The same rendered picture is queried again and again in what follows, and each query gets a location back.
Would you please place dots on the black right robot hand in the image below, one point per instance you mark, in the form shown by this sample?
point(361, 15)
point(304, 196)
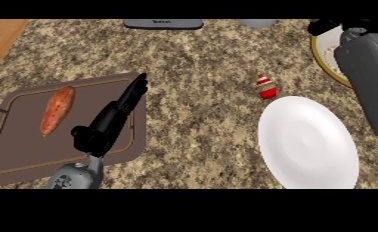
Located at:
point(333, 24)

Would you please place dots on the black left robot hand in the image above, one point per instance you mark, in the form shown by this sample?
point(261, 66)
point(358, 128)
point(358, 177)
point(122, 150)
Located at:
point(110, 119)

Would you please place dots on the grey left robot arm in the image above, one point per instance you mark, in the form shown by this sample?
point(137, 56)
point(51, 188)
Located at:
point(78, 177)

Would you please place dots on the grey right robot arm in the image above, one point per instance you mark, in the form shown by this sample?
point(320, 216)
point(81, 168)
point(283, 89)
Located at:
point(361, 72)

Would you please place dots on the white plate with yellow rim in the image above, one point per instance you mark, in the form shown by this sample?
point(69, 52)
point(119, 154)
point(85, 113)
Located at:
point(327, 54)

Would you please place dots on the white bowl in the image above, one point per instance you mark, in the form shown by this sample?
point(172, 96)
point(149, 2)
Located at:
point(307, 144)

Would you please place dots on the brown cutting board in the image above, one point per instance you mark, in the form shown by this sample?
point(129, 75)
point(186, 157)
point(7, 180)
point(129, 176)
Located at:
point(73, 132)

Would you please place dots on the orange sweet potato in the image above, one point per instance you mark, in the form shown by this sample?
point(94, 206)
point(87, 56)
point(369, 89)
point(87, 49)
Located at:
point(56, 110)

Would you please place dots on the pale grey rounded object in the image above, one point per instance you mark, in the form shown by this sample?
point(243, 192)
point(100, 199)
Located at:
point(256, 22)

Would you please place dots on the red cupcake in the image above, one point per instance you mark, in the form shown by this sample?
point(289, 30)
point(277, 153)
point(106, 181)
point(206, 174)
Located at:
point(265, 87)

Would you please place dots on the dark grey flat appliance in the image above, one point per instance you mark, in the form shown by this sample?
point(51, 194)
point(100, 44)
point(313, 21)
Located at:
point(162, 24)

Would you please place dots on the pale wooden board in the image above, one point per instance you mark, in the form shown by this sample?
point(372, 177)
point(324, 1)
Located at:
point(8, 34)

